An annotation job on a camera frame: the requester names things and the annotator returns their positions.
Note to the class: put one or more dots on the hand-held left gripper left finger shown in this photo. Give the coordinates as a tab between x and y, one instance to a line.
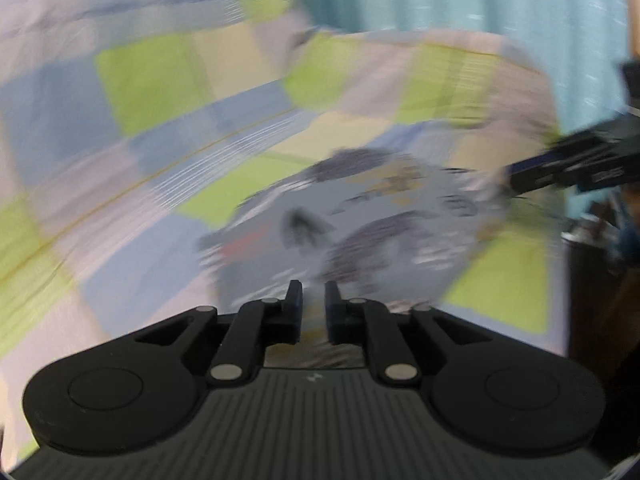
296	310

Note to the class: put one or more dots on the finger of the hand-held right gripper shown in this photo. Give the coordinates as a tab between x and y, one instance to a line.
540	170

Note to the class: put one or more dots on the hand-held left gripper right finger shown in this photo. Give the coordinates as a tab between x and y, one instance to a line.
332	310

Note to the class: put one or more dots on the blue-grey printed pants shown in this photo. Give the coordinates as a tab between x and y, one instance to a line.
360	240

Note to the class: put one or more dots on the dark wooden furniture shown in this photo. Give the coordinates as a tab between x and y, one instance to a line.
595	285

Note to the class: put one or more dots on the teal curtain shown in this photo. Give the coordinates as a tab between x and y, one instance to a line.
475	0

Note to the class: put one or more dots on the plaid bed sheet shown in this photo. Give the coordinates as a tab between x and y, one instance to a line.
150	110

